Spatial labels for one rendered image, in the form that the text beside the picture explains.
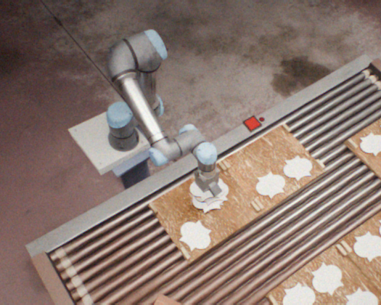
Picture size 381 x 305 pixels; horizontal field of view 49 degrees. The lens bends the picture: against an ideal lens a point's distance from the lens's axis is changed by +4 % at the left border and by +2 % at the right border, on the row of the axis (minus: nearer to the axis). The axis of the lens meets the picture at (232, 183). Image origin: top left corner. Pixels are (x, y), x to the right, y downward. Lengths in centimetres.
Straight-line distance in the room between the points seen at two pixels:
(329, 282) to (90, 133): 136
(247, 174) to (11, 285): 171
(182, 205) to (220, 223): 20
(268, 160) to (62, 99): 205
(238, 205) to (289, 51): 224
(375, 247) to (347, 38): 256
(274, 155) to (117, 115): 78
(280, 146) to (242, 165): 24
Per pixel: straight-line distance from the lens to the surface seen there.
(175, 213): 191
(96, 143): 217
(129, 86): 162
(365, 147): 223
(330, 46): 405
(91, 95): 360
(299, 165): 207
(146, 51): 167
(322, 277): 187
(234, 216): 191
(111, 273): 188
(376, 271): 197
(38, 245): 201
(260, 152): 209
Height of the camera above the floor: 269
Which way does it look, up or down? 62 degrees down
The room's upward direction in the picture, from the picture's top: 7 degrees clockwise
